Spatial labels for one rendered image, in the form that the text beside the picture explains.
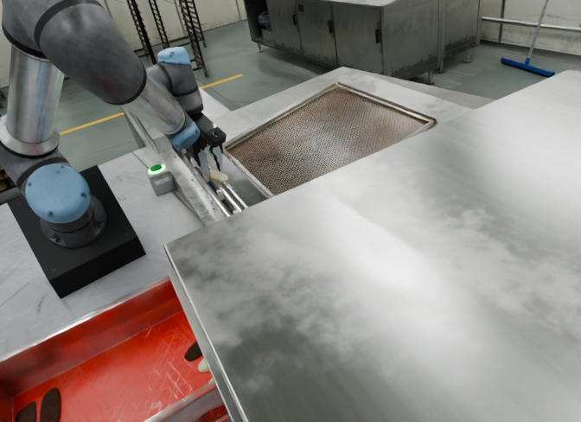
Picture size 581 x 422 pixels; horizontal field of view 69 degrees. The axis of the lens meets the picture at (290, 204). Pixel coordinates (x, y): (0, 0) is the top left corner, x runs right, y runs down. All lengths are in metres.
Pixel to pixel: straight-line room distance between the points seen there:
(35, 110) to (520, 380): 0.88
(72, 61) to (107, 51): 0.05
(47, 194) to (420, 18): 3.47
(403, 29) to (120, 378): 3.47
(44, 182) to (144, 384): 0.46
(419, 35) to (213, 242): 3.78
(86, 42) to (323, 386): 0.60
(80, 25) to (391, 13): 3.27
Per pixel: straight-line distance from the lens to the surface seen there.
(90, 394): 0.98
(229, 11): 8.68
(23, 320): 1.25
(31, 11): 0.77
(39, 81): 0.90
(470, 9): 4.67
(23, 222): 1.26
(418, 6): 4.00
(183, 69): 1.16
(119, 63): 0.74
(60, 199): 1.02
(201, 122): 1.19
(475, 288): 0.30
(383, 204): 0.37
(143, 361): 0.97
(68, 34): 0.72
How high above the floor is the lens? 1.51
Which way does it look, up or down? 34 degrees down
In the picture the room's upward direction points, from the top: 12 degrees counter-clockwise
